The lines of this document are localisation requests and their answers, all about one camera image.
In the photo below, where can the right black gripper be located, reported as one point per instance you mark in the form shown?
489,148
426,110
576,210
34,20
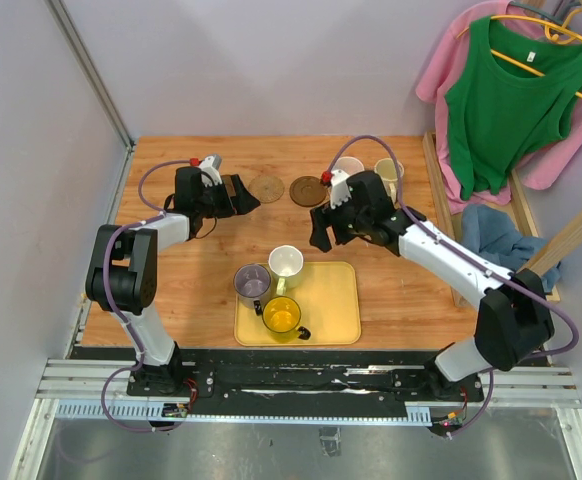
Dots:
319,237

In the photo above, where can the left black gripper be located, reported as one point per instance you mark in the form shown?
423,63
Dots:
243,203

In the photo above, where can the large woven rattan coaster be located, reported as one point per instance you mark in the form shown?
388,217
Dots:
266,188

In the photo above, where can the white green-handled mug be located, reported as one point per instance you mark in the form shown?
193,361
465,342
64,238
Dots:
286,264

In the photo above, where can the brown wooden coaster top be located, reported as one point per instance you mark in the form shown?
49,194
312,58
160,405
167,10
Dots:
307,191

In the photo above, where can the brown wooden coaster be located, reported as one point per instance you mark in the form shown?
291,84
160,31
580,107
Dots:
228,183
307,191

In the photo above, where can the pink white mug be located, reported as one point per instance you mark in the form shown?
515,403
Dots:
348,164

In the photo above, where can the purple grey mug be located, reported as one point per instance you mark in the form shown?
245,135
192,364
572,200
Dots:
252,284

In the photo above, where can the cream beige mug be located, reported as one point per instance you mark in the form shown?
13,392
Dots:
391,175

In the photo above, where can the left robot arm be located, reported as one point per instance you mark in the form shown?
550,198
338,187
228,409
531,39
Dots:
122,275

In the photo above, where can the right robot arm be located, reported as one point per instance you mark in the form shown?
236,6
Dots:
513,316

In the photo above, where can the yellow plastic tray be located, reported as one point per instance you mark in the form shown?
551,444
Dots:
328,299

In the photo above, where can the blue crumpled cloth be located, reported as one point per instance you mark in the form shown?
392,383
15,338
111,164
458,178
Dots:
492,235

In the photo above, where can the green tank top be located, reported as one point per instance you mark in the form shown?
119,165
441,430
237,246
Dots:
515,96

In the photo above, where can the pink t-shirt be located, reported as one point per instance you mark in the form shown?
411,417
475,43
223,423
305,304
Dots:
442,72

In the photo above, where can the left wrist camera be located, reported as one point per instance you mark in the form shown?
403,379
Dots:
210,164

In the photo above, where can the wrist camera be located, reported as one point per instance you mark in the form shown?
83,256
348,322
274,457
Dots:
210,164
340,192

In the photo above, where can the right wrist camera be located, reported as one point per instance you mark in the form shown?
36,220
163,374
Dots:
340,192

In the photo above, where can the yellow black-handled mug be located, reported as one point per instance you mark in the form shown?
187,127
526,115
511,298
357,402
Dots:
282,317

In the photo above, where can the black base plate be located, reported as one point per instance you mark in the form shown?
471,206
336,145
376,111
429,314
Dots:
290,383

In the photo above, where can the aluminium corner post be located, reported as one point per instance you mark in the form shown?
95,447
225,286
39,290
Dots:
63,19

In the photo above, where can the aluminium rail frame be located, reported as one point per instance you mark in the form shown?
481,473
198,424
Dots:
529,426

